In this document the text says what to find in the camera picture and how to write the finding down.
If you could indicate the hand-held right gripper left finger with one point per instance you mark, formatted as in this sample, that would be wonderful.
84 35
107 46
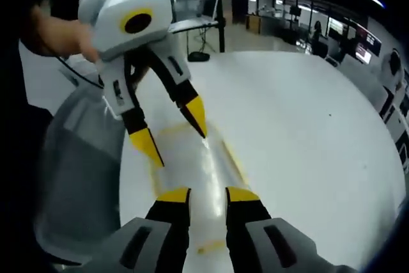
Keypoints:
163 238

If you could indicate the black floor stand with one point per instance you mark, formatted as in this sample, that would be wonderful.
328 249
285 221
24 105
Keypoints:
221 23

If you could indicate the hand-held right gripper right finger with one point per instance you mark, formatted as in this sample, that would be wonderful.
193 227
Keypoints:
255 238

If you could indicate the wall screen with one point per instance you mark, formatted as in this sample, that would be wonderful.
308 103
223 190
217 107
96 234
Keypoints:
367 44

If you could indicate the clear box with yellow buckle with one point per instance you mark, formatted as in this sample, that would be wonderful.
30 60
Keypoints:
207 170

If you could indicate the white rounded device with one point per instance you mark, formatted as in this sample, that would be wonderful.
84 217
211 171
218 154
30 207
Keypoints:
388 74

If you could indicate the grey mesh office chair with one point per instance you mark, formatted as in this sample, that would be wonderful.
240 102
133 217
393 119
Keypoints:
80 174

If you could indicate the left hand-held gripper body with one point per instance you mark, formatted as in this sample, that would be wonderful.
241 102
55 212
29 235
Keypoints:
108 11

